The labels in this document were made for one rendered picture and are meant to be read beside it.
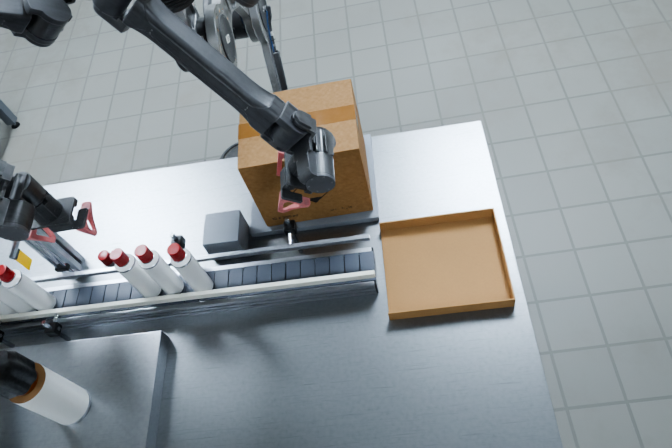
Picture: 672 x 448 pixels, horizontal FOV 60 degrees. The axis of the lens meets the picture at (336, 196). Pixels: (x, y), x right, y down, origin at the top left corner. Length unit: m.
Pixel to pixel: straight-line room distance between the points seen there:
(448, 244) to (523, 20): 2.07
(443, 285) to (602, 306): 1.06
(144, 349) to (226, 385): 0.23
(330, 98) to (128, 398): 0.88
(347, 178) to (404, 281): 0.30
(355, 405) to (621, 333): 1.27
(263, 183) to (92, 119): 2.23
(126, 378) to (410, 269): 0.75
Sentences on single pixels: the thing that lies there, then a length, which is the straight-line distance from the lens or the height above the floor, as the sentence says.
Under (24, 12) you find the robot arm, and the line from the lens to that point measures 1.52.
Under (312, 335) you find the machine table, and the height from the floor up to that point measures 0.83.
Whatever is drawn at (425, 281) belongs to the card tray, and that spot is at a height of 0.83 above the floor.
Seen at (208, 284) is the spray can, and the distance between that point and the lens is 1.54.
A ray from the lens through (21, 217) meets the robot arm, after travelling 1.22.
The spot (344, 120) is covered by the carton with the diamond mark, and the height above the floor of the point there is 1.12.
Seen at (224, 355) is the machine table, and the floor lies 0.83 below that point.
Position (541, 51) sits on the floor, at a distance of 3.25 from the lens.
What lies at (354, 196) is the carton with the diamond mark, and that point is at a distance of 1.54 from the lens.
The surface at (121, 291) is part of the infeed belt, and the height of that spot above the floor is 0.88.
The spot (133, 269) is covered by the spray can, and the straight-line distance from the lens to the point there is 1.50.
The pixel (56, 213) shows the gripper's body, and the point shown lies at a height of 1.31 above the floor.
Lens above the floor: 2.18
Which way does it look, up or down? 54 degrees down
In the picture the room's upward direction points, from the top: 17 degrees counter-clockwise
